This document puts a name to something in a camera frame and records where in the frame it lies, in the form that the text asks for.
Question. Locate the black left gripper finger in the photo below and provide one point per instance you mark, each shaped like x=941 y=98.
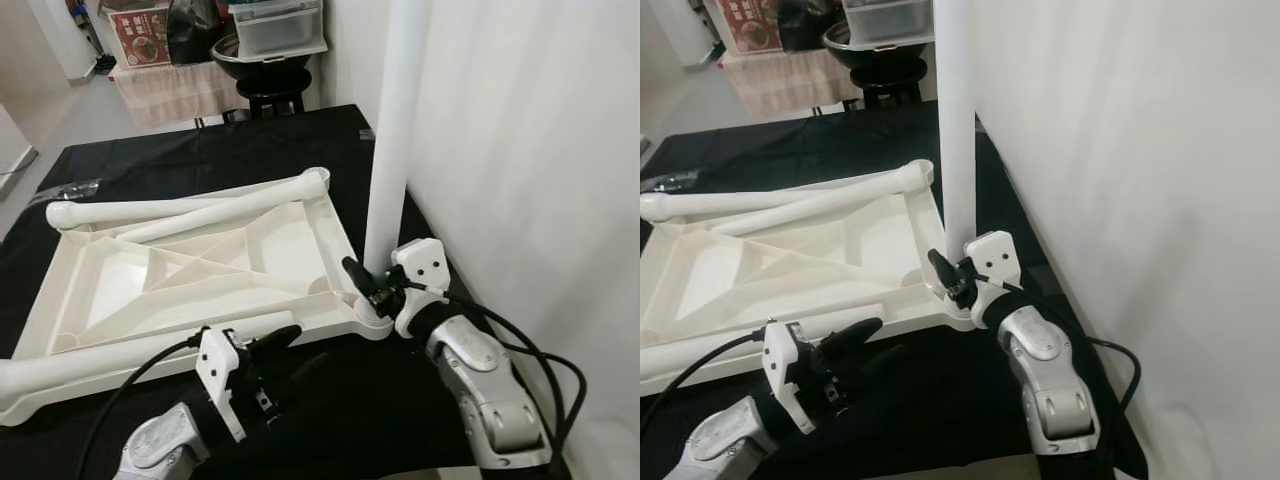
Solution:
x=852 y=335
x=278 y=337

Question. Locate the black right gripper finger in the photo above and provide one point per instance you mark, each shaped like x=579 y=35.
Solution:
x=364 y=280
x=948 y=275

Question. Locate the white plastic table top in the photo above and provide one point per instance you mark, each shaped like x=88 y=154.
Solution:
x=800 y=265
x=200 y=270

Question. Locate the black tablecloth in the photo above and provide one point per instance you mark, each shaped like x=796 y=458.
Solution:
x=830 y=135
x=200 y=140

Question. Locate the black wooden stool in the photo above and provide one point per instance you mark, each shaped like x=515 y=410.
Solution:
x=888 y=88
x=272 y=95

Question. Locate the black metal bowl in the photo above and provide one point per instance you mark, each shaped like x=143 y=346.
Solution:
x=875 y=58
x=262 y=68

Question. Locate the beige striped towel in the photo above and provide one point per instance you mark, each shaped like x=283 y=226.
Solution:
x=170 y=95
x=785 y=85

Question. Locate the clear plastic storage box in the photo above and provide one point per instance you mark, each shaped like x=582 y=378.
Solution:
x=888 y=20
x=278 y=28

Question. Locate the black plastic bag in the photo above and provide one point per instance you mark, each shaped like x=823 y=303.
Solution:
x=808 y=25
x=195 y=30

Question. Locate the red printed carton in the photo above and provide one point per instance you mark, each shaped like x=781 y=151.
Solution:
x=748 y=28
x=140 y=38

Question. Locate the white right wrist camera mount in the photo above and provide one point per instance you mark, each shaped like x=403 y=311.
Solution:
x=995 y=258
x=422 y=265

